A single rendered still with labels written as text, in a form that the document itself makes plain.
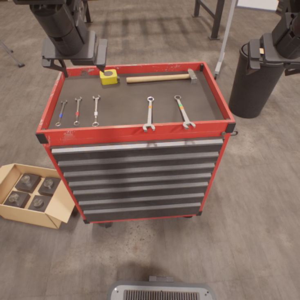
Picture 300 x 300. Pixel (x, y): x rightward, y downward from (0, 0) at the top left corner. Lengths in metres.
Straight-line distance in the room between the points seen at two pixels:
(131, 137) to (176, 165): 0.25
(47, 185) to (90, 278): 0.66
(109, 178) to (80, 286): 0.76
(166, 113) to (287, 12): 0.54
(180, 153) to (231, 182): 1.02
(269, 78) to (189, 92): 1.27
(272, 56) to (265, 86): 1.73
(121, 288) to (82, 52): 1.05
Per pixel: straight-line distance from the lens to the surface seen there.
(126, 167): 0.96
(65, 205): 1.57
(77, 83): 1.16
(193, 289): 1.25
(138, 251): 1.55
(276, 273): 1.69
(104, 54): 0.52
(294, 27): 0.50
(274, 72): 2.20
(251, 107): 2.39
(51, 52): 0.53
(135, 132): 0.81
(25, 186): 1.79
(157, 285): 1.24
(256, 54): 0.55
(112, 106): 0.97
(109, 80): 1.10
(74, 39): 0.48
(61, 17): 0.44
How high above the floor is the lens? 1.48
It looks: 49 degrees down
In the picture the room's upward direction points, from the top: straight up
